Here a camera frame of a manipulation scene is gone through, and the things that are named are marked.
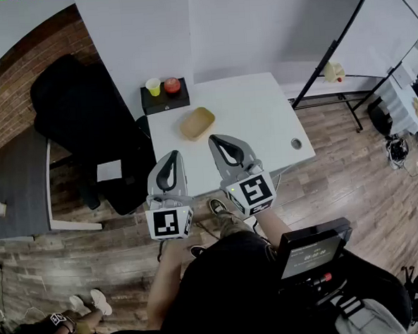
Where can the grey desk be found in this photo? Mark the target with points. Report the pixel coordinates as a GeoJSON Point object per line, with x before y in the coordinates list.
{"type": "Point", "coordinates": [19, 181]}

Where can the black office chair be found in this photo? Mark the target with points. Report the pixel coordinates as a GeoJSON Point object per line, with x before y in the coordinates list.
{"type": "Point", "coordinates": [75, 111]}

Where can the red apple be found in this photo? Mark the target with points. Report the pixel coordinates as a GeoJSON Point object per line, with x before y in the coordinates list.
{"type": "Point", "coordinates": [172, 85]}

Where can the person's left black sneaker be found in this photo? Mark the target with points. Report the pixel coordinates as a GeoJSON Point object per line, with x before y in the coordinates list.
{"type": "Point", "coordinates": [198, 251]}

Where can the black round stool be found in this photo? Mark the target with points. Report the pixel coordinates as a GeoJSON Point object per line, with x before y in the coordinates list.
{"type": "Point", "coordinates": [379, 115]}

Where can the tan shallow bowl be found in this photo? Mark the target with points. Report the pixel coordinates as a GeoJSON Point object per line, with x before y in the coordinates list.
{"type": "Point", "coordinates": [196, 124]}

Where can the person's black shirt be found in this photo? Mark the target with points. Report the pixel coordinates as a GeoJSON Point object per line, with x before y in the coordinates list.
{"type": "Point", "coordinates": [220, 296]}

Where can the person's right black sneaker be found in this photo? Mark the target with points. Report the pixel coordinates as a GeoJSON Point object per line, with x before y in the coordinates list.
{"type": "Point", "coordinates": [217, 206]}

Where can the black flat box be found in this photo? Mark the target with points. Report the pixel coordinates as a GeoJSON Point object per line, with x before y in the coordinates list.
{"type": "Point", "coordinates": [164, 102]}

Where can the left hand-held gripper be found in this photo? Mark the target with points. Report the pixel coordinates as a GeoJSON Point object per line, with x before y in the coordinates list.
{"type": "Point", "coordinates": [166, 222]}

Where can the person's left forearm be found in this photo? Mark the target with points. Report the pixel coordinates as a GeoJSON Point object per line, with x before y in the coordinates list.
{"type": "Point", "coordinates": [165, 285]}

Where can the white plastic jug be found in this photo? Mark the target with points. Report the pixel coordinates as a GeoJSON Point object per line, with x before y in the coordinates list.
{"type": "Point", "coordinates": [333, 71]}

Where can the yellow paper cup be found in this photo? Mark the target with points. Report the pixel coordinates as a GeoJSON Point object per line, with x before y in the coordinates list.
{"type": "Point", "coordinates": [153, 88]}

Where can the white paper sheet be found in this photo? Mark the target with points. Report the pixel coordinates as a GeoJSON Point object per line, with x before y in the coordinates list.
{"type": "Point", "coordinates": [109, 170]}

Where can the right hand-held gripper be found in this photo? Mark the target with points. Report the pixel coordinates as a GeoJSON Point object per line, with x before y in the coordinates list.
{"type": "Point", "coordinates": [253, 193]}

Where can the black chest-mounted screen device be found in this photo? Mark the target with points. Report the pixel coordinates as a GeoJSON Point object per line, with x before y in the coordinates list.
{"type": "Point", "coordinates": [306, 259]}

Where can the whiteboard with black stand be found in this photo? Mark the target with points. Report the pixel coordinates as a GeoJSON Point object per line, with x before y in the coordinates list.
{"type": "Point", "coordinates": [377, 29]}

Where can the white draped table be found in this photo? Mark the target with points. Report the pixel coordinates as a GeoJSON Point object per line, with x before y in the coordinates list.
{"type": "Point", "coordinates": [404, 105]}

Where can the person's right forearm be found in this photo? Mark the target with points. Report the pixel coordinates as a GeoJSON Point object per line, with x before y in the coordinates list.
{"type": "Point", "coordinates": [271, 229]}

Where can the person's camouflage trousers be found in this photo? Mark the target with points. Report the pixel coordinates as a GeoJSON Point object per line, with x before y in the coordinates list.
{"type": "Point", "coordinates": [233, 224]}

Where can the person's black sneaker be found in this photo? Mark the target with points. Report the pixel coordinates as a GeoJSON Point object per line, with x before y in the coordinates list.
{"type": "Point", "coordinates": [217, 206]}
{"type": "Point", "coordinates": [198, 251]}

